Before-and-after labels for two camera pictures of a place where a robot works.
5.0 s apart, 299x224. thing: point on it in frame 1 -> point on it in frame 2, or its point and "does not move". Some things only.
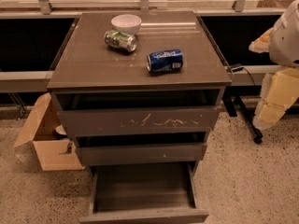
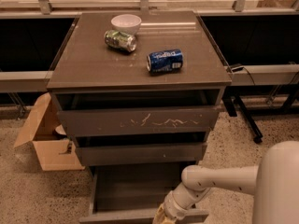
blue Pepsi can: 164,62 does not move
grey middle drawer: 127,147 does not move
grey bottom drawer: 145,193 does not move
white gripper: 286,44 -> 170,206
